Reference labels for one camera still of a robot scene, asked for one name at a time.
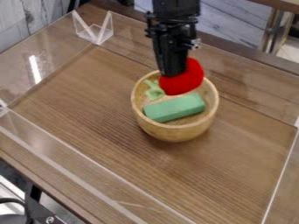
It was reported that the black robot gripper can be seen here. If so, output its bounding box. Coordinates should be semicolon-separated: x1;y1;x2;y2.
145;0;202;77

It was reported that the red plush fruit green stem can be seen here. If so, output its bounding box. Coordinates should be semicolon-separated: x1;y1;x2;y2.
145;58;205;102

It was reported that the green rectangular block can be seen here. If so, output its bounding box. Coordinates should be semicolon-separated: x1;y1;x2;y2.
143;94;206;123

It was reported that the wooden bowl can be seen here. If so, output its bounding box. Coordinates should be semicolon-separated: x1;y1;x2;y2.
131;71;221;143

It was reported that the clear acrylic front barrier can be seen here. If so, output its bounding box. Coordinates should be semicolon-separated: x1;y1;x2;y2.
0;100;196;224

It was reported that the clear acrylic corner bracket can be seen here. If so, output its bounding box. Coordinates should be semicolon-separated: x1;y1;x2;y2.
71;11;115;46

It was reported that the metal frame post background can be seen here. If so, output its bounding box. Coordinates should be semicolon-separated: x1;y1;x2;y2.
262;9;296;55

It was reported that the black cable lower left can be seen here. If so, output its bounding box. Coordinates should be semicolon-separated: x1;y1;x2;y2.
0;198;34;218

